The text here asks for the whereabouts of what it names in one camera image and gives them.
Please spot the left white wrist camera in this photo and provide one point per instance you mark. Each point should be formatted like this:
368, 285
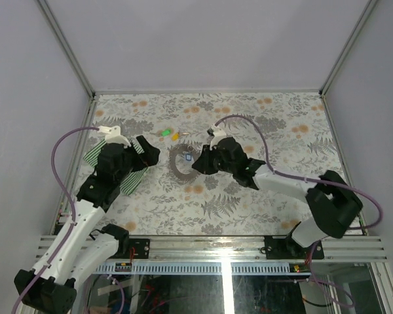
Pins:
113, 135

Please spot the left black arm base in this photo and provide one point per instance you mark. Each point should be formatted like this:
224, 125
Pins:
135, 249

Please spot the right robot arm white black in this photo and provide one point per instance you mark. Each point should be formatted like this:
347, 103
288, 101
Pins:
332, 204

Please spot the metal key ring disc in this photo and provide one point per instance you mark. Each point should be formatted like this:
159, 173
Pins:
179, 167

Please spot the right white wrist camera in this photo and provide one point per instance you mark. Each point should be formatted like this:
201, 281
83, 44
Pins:
217, 135

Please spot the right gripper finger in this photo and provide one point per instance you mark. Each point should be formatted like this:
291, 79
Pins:
204, 166
206, 154

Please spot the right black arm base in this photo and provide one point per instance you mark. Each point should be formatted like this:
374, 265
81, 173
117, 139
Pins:
284, 248

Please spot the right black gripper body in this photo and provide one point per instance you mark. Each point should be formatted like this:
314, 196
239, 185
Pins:
221, 165

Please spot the right aluminium frame post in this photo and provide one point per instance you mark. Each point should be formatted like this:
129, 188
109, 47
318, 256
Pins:
350, 42

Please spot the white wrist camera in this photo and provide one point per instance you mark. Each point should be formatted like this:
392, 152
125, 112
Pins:
217, 135
113, 135

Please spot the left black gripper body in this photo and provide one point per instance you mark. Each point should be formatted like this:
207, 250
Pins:
131, 161

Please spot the green key tag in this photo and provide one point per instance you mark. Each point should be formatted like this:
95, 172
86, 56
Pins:
165, 133

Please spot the left aluminium frame post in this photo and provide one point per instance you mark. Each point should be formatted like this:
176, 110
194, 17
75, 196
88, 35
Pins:
62, 41

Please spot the aluminium frame post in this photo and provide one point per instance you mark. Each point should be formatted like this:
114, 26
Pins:
62, 41
350, 42

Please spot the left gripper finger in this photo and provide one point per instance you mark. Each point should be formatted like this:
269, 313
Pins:
143, 161
148, 149

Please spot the green striped cloth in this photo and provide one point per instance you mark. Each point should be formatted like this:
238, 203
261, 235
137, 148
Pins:
129, 184

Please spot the aluminium front rail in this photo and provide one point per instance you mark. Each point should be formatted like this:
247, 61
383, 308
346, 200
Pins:
349, 249

